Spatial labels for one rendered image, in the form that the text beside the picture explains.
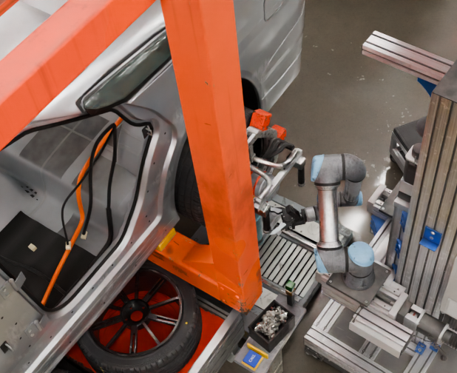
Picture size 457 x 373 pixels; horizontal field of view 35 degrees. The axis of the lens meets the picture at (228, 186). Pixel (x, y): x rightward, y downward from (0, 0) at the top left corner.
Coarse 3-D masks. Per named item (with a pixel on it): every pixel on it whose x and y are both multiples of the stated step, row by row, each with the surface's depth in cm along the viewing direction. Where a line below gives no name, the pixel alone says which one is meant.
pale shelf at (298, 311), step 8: (280, 296) 383; (296, 304) 379; (296, 312) 376; (304, 312) 376; (296, 320) 374; (288, 336) 369; (256, 344) 368; (280, 344) 367; (240, 352) 366; (256, 352) 365; (272, 352) 365; (240, 360) 363; (264, 360) 362; (272, 360) 362; (248, 368) 361; (264, 368) 360
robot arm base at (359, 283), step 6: (372, 270) 337; (342, 276) 343; (348, 276) 338; (354, 276) 334; (366, 276) 333; (372, 276) 337; (348, 282) 339; (354, 282) 337; (360, 282) 336; (366, 282) 336; (372, 282) 339; (354, 288) 339; (360, 288) 338; (366, 288) 339
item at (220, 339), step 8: (232, 312) 386; (224, 320) 384; (232, 320) 383; (240, 320) 392; (224, 328) 381; (232, 328) 387; (216, 336) 379; (224, 336) 380; (208, 344) 377; (216, 344) 376; (224, 344) 386; (208, 352) 374; (216, 352) 379; (200, 360) 372; (208, 360) 374; (192, 368) 370; (200, 368) 369; (208, 368) 379
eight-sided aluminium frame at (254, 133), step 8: (248, 128) 364; (256, 128) 366; (272, 128) 384; (248, 136) 365; (256, 136) 362; (264, 136) 372; (272, 136) 381; (248, 144) 360; (264, 144) 392; (272, 160) 398; (264, 168) 402; (272, 168) 401
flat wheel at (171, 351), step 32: (128, 288) 406; (160, 288) 404; (192, 288) 384; (96, 320) 394; (128, 320) 383; (160, 320) 377; (192, 320) 373; (96, 352) 367; (160, 352) 364; (192, 352) 382
